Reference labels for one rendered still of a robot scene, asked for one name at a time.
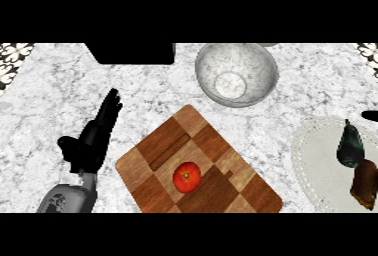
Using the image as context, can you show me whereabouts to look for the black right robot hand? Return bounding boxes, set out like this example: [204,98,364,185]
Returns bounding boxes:
[361,110,378,123]

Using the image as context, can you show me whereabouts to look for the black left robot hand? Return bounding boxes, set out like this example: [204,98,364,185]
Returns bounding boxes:
[56,87,124,175]

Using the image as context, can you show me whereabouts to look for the white placemat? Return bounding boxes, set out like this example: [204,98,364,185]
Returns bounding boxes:
[290,115,378,214]

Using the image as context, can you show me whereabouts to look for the white marble bowl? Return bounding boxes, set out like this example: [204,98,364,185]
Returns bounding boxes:
[194,42,281,109]

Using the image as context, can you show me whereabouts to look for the checkered wooden cutting board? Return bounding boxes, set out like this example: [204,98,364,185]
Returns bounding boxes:
[114,103,285,214]

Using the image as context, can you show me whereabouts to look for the brown bread piece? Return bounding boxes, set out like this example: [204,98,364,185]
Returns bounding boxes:
[349,159,378,212]

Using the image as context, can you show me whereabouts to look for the red tomato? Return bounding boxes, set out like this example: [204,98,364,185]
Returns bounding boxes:
[172,161,204,195]

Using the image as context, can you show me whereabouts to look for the black appliance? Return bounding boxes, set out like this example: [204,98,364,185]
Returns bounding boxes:
[84,42,178,66]

